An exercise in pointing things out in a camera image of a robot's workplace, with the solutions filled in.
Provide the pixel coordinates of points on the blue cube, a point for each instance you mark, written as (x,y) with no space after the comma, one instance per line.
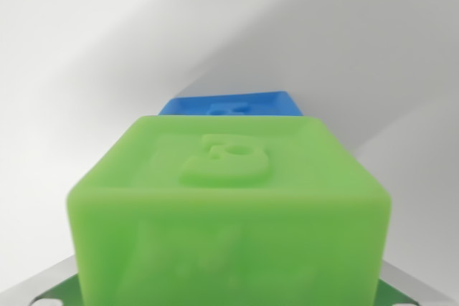
(190,105)

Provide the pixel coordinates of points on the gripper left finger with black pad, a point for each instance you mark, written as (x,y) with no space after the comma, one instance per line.
(54,290)

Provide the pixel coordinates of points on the green cube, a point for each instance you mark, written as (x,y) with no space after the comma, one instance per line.
(229,230)

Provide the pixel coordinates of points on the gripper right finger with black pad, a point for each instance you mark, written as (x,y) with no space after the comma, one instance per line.
(401,293)

